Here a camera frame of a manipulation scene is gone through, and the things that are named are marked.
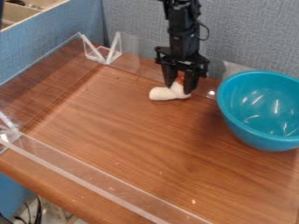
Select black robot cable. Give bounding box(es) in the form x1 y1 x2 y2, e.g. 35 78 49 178
194 20 211 42

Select white brown toy mushroom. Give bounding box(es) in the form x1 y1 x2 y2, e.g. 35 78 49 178
149 76 193 101

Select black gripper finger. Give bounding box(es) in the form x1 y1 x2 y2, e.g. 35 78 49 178
183 69 201 95
162 64 178 87

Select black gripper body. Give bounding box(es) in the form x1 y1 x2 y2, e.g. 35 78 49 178
154 46 211 78

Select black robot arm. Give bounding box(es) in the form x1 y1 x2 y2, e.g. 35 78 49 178
154 0 211 94

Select clear acrylic corner bracket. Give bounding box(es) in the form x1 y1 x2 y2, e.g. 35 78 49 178
81 31 123 65

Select wooden shelf box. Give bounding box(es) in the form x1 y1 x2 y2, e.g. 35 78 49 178
0 0 70 31

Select blue plastic bowl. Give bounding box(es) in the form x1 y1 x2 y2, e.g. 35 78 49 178
217 70 299 151

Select clear acrylic front barrier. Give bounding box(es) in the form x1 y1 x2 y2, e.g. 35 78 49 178
0 111 213 224

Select black floor cables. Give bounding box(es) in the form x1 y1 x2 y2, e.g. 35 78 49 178
0 195 45 224

